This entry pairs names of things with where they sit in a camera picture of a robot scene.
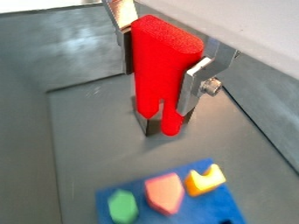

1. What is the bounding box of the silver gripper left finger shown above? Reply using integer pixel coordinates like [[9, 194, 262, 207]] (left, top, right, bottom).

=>
[[102, 0, 138, 74]]

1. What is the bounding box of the yellow arch block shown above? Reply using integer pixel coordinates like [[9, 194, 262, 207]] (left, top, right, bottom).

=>
[[185, 164, 227, 197]]

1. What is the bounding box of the red two-legged block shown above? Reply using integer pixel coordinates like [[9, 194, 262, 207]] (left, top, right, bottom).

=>
[[131, 15, 205, 136]]

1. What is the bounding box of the red pentagon house block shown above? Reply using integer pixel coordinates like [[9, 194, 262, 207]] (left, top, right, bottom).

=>
[[145, 172, 185, 216]]

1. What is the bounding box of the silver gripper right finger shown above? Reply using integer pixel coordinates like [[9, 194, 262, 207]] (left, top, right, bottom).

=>
[[177, 38, 238, 116]]

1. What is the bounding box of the green hexagon block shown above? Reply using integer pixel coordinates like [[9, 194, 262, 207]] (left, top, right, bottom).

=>
[[107, 189, 139, 224]]

